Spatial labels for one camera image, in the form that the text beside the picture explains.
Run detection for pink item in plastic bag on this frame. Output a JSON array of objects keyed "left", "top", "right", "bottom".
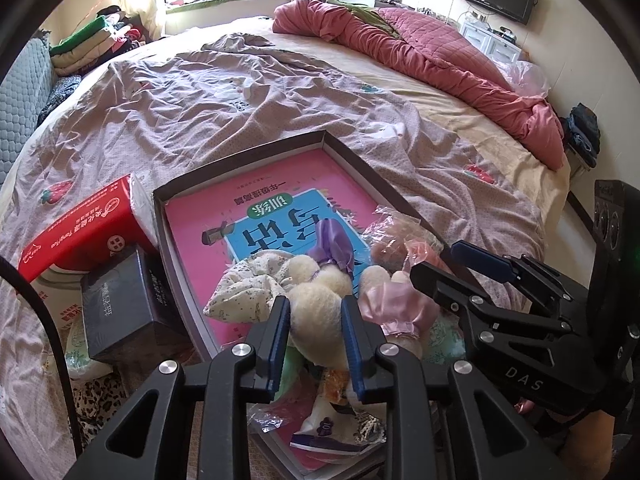
[{"left": 402, "top": 237, "right": 453, "bottom": 276}]

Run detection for orange item in plastic bag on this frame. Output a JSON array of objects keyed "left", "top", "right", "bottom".
[{"left": 360, "top": 205, "right": 451, "bottom": 281}]

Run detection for pink quilt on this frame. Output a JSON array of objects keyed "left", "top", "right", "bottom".
[{"left": 272, "top": 0, "right": 568, "bottom": 171}]

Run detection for cream plush bear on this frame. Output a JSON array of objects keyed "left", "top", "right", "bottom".
[{"left": 287, "top": 255, "right": 426, "bottom": 406}]

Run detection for beige bed sheet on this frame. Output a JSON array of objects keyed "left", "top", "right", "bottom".
[{"left": 165, "top": 15, "right": 571, "bottom": 261}]

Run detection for dark blue clothes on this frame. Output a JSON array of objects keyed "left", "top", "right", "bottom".
[{"left": 560, "top": 102, "right": 601, "bottom": 168}]

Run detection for pink book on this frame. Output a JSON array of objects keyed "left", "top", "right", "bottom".
[{"left": 164, "top": 149, "right": 396, "bottom": 466}]

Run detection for person's right forearm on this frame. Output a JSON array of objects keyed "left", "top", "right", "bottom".
[{"left": 562, "top": 407, "right": 623, "bottom": 480}]

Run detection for grey shallow box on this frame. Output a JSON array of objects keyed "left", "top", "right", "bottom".
[{"left": 151, "top": 130, "right": 481, "bottom": 478}]

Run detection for red tissue box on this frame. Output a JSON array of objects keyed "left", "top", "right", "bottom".
[{"left": 17, "top": 172, "right": 163, "bottom": 333}]

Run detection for mauve printed bedsheet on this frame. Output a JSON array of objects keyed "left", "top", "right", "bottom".
[{"left": 0, "top": 32, "right": 548, "bottom": 461}]

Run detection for clear plastic bag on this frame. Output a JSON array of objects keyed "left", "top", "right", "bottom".
[{"left": 505, "top": 60, "right": 551, "bottom": 98}]

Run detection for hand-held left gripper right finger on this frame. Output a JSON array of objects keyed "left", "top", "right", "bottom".
[{"left": 340, "top": 295, "right": 581, "bottom": 480}]

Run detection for green tissue pack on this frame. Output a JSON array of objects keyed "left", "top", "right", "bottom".
[
  {"left": 65, "top": 320, "right": 116, "bottom": 381},
  {"left": 420, "top": 317, "right": 473, "bottom": 361}
]

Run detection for pink satin scrunchie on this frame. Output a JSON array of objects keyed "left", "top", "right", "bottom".
[{"left": 360, "top": 270, "right": 441, "bottom": 338}]

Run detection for green window seat cushion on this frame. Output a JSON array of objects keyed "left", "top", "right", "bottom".
[{"left": 165, "top": 0, "right": 291, "bottom": 13}]

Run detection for dark patterned cloth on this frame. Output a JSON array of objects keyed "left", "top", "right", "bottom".
[{"left": 37, "top": 74, "right": 83, "bottom": 126}]

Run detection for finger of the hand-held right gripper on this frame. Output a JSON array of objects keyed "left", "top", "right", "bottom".
[
  {"left": 409, "top": 260, "right": 532, "bottom": 319},
  {"left": 449, "top": 240, "right": 592, "bottom": 319}
]

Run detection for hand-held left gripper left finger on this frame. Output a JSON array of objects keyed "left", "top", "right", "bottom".
[{"left": 62, "top": 295, "right": 292, "bottom": 480}]

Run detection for pile of folded clothes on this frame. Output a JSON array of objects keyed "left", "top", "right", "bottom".
[{"left": 50, "top": 5, "right": 151, "bottom": 78}]

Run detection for white cabinet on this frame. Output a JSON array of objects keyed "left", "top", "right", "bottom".
[{"left": 457, "top": 10, "right": 526, "bottom": 63}]

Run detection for floral cloth scrunchie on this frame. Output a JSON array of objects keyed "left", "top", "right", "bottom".
[{"left": 202, "top": 252, "right": 301, "bottom": 323}]

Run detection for purple satin scrunchie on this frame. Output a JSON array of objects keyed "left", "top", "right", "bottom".
[{"left": 307, "top": 220, "right": 363, "bottom": 278}]

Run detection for grey quilted headboard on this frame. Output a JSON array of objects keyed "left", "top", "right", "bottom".
[{"left": 0, "top": 35, "right": 56, "bottom": 186}]

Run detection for white snack packet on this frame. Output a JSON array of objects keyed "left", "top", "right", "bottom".
[{"left": 290, "top": 375, "right": 391, "bottom": 456}]

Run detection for green cloth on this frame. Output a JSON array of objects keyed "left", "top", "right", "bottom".
[{"left": 345, "top": 2, "right": 401, "bottom": 38}]

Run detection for leopard print cloth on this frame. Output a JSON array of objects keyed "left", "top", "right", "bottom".
[{"left": 72, "top": 375, "right": 126, "bottom": 456}]

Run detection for black cable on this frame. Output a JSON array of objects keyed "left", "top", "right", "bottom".
[{"left": 0, "top": 255, "right": 83, "bottom": 461}]

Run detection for dark blue box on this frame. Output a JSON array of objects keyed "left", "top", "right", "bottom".
[{"left": 80, "top": 245, "right": 188, "bottom": 366}]

